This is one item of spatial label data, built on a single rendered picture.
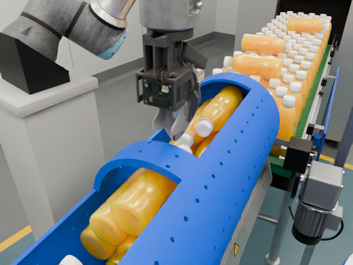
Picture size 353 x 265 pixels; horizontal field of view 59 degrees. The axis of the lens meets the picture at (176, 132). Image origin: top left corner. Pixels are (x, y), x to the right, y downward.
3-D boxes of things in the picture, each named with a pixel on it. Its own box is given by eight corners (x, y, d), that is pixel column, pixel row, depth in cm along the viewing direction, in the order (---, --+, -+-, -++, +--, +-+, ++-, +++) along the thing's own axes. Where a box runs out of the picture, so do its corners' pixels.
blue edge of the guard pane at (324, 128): (286, 225, 141) (311, 131, 115) (310, 139, 201) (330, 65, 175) (298, 229, 139) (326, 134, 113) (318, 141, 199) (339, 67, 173)
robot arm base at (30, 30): (-9, 29, 108) (6, 4, 109) (37, 56, 124) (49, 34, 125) (18, 39, 98) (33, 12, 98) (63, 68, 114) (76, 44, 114)
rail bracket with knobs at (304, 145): (275, 170, 103) (281, 144, 98) (280, 159, 109) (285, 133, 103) (307, 179, 99) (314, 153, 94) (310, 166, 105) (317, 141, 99)
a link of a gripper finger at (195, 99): (172, 118, 56) (172, 73, 52) (176, 114, 58) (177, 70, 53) (196, 124, 54) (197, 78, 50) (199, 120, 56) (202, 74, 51)
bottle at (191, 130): (216, 94, 91) (190, 122, 77) (229, 114, 93) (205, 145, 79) (198, 104, 96) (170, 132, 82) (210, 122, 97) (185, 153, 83)
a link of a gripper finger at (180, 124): (162, 152, 56) (161, 106, 51) (177, 136, 60) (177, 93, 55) (177, 157, 54) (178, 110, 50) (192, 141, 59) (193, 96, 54)
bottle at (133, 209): (111, 221, 54) (163, 163, 68) (145, 241, 51) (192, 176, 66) (111, 193, 50) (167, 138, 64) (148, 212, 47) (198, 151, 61)
